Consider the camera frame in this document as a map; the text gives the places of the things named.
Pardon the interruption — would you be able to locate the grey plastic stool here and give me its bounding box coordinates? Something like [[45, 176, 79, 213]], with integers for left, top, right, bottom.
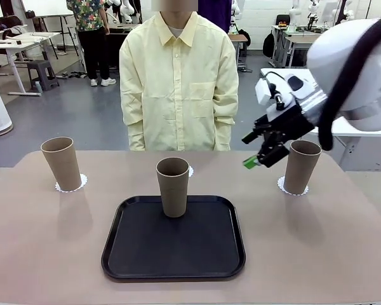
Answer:
[[26, 59, 60, 92]]

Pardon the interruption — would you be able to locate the black plastic tray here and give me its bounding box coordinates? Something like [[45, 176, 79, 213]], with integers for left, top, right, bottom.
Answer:
[[100, 195, 246, 280]]

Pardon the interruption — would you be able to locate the black backpack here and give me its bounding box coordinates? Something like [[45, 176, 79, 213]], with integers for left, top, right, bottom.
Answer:
[[262, 31, 276, 58]]

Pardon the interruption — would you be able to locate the person's left forearm yellow sleeve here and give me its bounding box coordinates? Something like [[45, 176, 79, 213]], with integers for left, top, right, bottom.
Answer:
[[213, 116, 235, 151]]

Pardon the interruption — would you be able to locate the brown paper cup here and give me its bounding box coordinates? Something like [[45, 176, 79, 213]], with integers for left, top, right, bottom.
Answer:
[[284, 140, 322, 195], [156, 157, 191, 219], [40, 137, 83, 193]]

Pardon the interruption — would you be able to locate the person in floral shirt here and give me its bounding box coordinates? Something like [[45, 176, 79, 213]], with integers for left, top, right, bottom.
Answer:
[[65, 0, 117, 87]]

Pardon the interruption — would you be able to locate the person's right forearm yellow sleeve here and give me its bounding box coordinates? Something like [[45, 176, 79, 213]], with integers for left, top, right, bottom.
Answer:
[[126, 119, 147, 152]]

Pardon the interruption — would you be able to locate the white desk with clutter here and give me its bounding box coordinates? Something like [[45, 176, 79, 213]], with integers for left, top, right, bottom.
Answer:
[[0, 30, 62, 96]]

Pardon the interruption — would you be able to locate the person in purple top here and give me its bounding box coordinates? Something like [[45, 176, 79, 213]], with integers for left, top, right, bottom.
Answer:
[[198, 0, 233, 33]]

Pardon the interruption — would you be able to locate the brown-topped desk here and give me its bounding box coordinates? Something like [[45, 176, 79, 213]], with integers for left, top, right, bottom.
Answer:
[[284, 36, 321, 69]]

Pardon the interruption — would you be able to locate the person in yellow shirt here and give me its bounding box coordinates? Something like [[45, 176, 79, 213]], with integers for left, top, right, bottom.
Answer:
[[119, 0, 239, 152]]

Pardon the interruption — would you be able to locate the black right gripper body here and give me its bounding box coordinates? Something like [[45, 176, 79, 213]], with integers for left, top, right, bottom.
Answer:
[[252, 104, 316, 143]]

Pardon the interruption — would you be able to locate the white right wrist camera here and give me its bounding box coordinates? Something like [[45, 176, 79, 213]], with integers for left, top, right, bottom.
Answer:
[[255, 72, 288, 112]]

